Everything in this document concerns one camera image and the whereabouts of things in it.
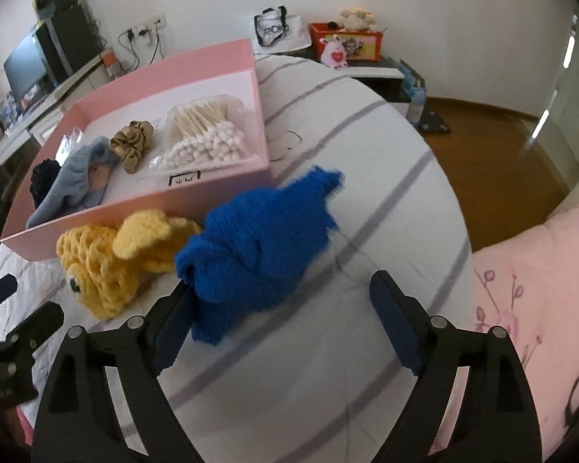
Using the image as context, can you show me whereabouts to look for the blue carton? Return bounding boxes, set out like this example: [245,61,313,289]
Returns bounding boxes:
[398,60,428,128]

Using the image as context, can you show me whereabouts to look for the clear plastic pouch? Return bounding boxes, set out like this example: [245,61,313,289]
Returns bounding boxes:
[53,125,85,165]

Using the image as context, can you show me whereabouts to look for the yellow crochet fish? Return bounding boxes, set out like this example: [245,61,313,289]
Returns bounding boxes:
[57,210,203,321]

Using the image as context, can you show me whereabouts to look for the wall power outlet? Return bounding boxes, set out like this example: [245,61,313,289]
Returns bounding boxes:
[125,14,167,34]

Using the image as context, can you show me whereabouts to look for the white striped quilt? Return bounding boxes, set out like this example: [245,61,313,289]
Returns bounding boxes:
[0,53,474,463]

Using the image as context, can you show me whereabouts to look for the black computer monitor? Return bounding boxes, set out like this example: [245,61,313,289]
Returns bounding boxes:
[4,24,49,102]

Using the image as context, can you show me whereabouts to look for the thin black hair tie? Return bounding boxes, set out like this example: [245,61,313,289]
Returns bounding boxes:
[267,130,302,160]

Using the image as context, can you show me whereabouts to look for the pink floral bedsheet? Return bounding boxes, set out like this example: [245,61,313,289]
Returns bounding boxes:
[434,203,579,463]

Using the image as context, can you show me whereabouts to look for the red toy box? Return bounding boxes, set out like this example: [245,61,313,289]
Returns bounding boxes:
[309,22,384,62]

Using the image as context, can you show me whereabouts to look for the light blue printed face mask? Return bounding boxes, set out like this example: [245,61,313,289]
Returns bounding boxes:
[26,136,112,228]

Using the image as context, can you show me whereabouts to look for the black computer tower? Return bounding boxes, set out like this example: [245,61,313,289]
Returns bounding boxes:
[35,2,102,83]

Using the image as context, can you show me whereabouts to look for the white desk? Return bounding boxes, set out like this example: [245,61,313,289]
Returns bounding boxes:
[0,46,114,174]

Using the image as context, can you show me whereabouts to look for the beige scrunchie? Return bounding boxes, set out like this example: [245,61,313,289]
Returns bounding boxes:
[108,120,155,174]

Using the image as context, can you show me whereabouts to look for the pink heart plush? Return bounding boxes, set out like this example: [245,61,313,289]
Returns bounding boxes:
[320,35,348,69]

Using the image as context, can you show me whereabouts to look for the black white tv bench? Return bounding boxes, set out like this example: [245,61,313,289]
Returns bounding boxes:
[275,48,413,117]

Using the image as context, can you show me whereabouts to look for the beige plush toy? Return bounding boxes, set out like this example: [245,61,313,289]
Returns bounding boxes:
[339,7,379,32]

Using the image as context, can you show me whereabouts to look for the blue white packets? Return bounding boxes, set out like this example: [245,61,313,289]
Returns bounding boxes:
[0,94,20,126]

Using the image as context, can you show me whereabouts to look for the pink cardboard box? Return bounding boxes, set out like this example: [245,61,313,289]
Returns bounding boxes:
[0,39,272,264]

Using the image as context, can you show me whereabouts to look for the white wardrobe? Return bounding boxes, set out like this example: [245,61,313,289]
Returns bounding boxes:
[531,10,579,165]

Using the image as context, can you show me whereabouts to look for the black bathroom scale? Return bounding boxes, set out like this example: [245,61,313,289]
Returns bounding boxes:
[417,110,452,134]

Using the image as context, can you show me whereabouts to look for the black power cables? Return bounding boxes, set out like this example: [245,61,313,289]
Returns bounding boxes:
[118,19,167,66]

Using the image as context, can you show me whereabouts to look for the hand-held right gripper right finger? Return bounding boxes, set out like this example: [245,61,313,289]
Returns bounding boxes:
[369,270,543,463]

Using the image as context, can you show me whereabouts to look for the white tote bag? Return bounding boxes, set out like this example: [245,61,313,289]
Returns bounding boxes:
[253,6,305,55]

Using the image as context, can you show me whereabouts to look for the blue knitted cloth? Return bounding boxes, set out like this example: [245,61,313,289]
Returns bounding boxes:
[174,165,344,345]

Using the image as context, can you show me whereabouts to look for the bag of cotton swabs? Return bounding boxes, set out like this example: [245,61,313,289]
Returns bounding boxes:
[147,94,261,177]

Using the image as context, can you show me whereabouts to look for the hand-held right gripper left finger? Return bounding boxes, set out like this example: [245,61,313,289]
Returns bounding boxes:
[31,280,203,463]

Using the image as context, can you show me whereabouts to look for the navy scrunchie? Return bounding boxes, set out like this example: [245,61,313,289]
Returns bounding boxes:
[30,160,61,208]

